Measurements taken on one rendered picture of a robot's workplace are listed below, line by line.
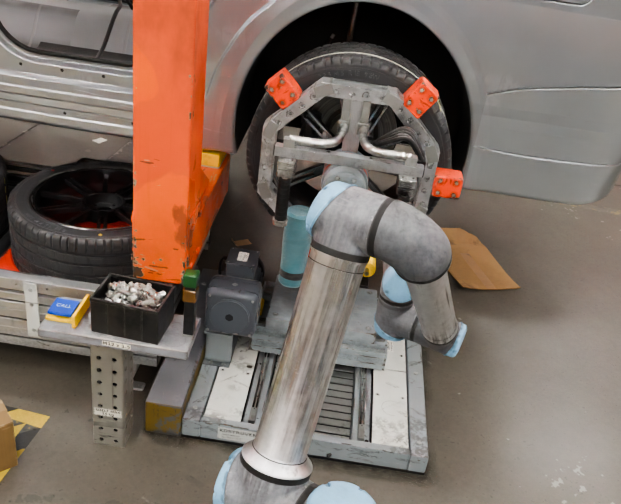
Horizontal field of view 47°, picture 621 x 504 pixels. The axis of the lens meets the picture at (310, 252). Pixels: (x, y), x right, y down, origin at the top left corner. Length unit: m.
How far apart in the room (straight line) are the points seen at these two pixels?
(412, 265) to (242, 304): 1.15
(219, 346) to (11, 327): 0.70
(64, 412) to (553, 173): 1.82
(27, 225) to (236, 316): 0.76
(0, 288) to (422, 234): 1.62
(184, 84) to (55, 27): 1.59
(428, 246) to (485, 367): 1.70
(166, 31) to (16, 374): 1.37
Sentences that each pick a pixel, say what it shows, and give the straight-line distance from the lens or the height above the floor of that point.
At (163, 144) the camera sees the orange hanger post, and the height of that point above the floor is 0.97.
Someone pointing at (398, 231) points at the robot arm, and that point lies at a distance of 1.29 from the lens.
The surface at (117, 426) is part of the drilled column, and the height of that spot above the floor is 0.09.
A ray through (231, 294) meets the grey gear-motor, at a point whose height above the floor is 0.40.
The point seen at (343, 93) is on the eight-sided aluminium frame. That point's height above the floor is 1.10.
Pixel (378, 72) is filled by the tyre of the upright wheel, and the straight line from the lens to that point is 2.22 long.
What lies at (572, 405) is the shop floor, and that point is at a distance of 2.95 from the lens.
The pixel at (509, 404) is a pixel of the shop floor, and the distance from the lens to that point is 2.84.
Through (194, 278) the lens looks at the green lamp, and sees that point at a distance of 1.99.
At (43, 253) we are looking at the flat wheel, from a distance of 2.56.
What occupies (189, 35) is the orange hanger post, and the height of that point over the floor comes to 1.27.
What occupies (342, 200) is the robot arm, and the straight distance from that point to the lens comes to 1.32.
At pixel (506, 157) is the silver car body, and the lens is 2.53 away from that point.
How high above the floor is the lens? 1.74
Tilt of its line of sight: 30 degrees down
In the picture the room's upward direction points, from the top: 8 degrees clockwise
